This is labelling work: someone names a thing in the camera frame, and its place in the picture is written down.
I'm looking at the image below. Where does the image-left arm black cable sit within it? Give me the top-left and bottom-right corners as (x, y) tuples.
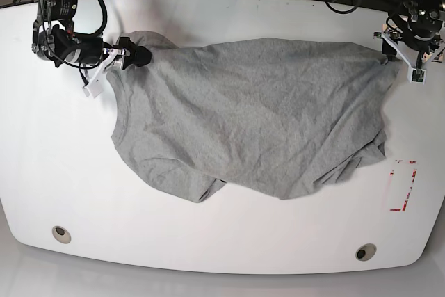
(74, 0), (108, 39)

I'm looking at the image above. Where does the left table grommet hole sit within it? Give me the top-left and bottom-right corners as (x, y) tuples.
(51, 226), (72, 244)

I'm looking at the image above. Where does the table grommet hole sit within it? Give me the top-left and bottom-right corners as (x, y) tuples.
(51, 226), (72, 244)
(355, 243), (377, 262)

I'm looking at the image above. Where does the right table grommet hole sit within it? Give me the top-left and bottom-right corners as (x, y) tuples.
(355, 243), (377, 262)

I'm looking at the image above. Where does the grey t-shirt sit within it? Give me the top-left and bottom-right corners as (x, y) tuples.
(106, 31), (401, 203)

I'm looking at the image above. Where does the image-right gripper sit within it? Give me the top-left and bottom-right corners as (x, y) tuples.
(373, 24), (444, 70)

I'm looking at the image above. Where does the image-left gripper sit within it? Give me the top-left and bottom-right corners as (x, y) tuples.
(83, 36), (152, 85)

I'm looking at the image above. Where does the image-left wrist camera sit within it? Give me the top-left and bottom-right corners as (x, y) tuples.
(82, 81), (103, 99)

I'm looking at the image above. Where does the red tape rectangle marking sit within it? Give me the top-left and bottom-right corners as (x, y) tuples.
(387, 160), (418, 212)

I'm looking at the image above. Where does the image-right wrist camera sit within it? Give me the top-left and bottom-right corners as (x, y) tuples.
(407, 67), (427, 84)

